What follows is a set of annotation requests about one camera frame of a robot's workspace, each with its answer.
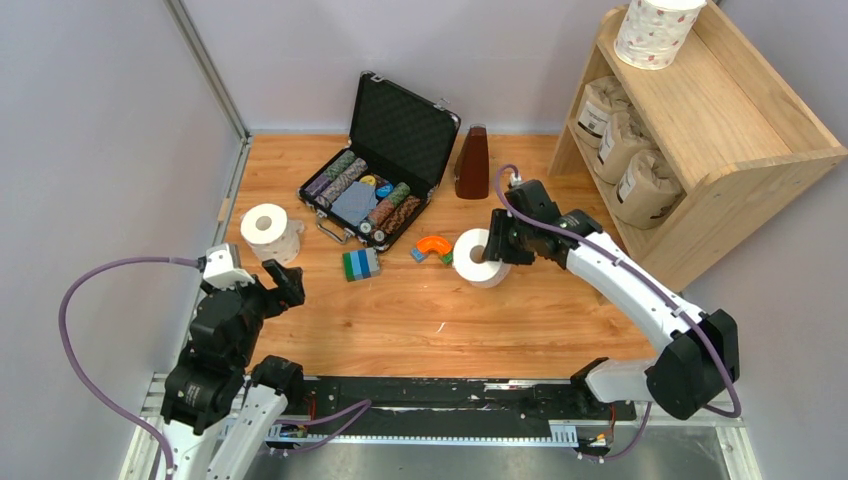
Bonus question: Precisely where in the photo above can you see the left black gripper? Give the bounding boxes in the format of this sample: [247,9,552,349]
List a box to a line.
[201,256,305,365]

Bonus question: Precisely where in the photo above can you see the patterned paper roll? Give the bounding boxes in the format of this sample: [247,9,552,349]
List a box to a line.
[453,228,511,288]
[613,0,707,70]

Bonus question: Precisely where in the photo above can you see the wooden shelf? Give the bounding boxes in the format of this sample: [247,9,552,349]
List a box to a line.
[582,2,847,292]

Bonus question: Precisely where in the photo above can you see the brown metronome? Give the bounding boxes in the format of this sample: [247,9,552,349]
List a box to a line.
[454,124,490,200]

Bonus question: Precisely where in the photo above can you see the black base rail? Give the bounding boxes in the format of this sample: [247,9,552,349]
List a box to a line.
[283,376,637,440]

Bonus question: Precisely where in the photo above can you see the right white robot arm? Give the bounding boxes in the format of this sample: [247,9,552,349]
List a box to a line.
[484,173,742,420]

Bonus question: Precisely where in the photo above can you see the brown roll front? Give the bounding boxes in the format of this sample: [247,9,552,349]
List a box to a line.
[593,106,655,184]

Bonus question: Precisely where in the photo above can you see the green blue block toy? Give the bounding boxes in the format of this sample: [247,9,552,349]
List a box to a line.
[341,248,382,282]

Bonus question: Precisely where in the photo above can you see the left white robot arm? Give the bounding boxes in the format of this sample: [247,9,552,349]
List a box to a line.
[161,252,307,479]

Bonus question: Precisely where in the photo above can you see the aluminium frame post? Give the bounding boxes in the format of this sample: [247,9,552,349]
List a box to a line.
[164,0,250,143]

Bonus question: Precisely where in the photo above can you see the black poker chip case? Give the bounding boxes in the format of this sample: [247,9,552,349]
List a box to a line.
[296,71,461,253]

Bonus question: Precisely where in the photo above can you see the orange curved toy piece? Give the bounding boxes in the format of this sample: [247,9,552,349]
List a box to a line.
[410,236,453,266]

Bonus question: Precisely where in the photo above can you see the brown roll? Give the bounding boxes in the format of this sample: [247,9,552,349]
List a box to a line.
[576,76,631,148]
[593,106,655,184]
[612,150,685,230]

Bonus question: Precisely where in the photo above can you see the white toilet paper roll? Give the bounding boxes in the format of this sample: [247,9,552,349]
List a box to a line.
[240,203,305,266]

